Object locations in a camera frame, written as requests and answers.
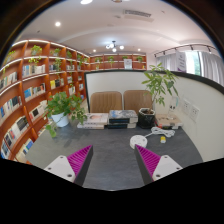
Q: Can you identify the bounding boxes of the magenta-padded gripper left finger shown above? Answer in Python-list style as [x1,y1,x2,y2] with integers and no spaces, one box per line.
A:
[43,144,94,187]

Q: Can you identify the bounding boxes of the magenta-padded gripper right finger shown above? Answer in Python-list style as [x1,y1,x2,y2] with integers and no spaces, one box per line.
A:
[134,144,184,186]

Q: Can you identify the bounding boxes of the round white power strip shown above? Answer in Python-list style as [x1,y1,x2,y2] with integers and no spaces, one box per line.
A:
[129,134,149,150]

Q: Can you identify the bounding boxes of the black book with yellow print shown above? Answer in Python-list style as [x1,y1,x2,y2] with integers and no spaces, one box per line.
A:
[161,124,181,130]

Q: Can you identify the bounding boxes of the beige book with red spine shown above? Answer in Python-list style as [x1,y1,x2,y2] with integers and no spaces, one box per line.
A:
[155,113,184,127]

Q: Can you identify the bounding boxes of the leafy plant in white pot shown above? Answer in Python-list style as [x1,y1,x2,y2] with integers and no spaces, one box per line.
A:
[44,91,88,139]

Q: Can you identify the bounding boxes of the plain white book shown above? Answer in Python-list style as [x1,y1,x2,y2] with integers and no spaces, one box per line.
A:
[77,122,106,130]

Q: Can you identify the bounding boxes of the tall plant in black pot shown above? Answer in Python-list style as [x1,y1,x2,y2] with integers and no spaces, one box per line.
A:
[137,62,180,129]

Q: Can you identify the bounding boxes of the thick book with dark spine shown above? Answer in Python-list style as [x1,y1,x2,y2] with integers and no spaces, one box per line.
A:
[106,122,138,130]

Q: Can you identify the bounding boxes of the tan upholstered chair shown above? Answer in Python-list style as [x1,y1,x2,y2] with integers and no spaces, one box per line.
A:
[89,91,124,114]
[123,89,154,114]

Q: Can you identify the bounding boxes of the tall orange wooden shelf unit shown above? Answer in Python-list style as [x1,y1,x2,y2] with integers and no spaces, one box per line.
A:
[0,39,91,164]

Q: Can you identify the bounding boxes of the white hanging banner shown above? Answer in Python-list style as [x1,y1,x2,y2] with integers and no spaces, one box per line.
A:
[175,51,188,73]

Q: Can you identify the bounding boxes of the white sheer curtain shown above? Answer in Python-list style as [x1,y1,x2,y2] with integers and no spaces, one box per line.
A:
[154,49,224,86]

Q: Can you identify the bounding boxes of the white framed sign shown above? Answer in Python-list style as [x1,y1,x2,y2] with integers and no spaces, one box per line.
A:
[123,58,133,70]

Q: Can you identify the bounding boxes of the long orange wooden shelf unit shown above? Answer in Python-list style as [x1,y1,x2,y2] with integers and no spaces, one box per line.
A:
[89,52,148,72]

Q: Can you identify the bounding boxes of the ceiling chandelier with round bulbs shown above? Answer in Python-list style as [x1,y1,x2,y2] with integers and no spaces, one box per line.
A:
[105,40,125,53]

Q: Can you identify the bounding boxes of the recessed ceiling spotlights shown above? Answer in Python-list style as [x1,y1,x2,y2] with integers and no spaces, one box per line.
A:
[53,0,141,56]

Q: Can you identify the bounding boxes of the ceiling air vent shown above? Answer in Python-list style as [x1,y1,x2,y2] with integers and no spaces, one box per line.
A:
[123,8,153,20]

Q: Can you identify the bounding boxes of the coiled white power cable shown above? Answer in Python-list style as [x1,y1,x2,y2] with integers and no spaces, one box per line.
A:
[143,126,176,139]

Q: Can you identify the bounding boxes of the white wall socket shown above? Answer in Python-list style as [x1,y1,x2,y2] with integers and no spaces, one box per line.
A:
[181,98,192,116]
[189,104,201,124]

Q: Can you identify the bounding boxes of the clear bottle with teal strap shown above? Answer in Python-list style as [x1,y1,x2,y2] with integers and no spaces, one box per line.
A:
[168,96,179,119]

